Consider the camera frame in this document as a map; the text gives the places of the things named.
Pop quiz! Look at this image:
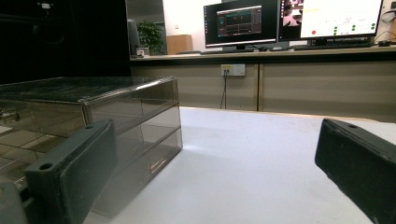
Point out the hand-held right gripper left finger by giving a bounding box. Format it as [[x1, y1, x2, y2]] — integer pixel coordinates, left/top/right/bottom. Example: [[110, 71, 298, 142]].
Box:
[[24, 119, 119, 224]]

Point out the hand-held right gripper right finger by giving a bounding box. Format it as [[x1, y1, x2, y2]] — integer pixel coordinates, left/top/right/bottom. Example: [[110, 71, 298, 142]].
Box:
[[314, 118, 396, 224]]

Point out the clear smoky acrylic drawer cabinet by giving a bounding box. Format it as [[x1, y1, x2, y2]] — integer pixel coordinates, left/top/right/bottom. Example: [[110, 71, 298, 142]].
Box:
[[0, 76, 184, 218]]

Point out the long wooden counter desk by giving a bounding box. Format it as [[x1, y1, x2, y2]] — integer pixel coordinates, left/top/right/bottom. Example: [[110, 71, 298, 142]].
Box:
[[129, 45, 396, 123]]

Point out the black keyboard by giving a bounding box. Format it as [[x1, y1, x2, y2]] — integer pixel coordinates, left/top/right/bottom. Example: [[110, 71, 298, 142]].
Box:
[[292, 42, 374, 51]]

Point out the black curtain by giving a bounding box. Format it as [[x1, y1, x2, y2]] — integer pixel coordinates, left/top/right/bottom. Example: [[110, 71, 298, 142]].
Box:
[[0, 0, 132, 86]]

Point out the bright-screen computer monitor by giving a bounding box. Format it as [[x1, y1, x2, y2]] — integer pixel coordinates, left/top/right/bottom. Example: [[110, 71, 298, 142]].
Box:
[[277, 0, 385, 46]]

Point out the green potted plant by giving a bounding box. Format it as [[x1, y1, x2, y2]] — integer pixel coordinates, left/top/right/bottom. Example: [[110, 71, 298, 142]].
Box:
[[136, 20, 166, 56]]

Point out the cardboard box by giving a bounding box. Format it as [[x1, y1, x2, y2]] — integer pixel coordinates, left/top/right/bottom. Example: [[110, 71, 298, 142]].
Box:
[[165, 34, 194, 56]]

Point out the dark-screen computer monitor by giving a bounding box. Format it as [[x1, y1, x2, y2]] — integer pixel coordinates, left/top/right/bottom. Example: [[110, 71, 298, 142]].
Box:
[[203, 0, 279, 52]]

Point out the black power cable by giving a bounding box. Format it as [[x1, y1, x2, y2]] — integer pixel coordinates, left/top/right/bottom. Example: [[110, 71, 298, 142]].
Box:
[[219, 70, 229, 110]]

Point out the white wall power socket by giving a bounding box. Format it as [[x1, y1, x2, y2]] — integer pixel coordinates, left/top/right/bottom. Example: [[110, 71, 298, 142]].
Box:
[[220, 63, 246, 77]]

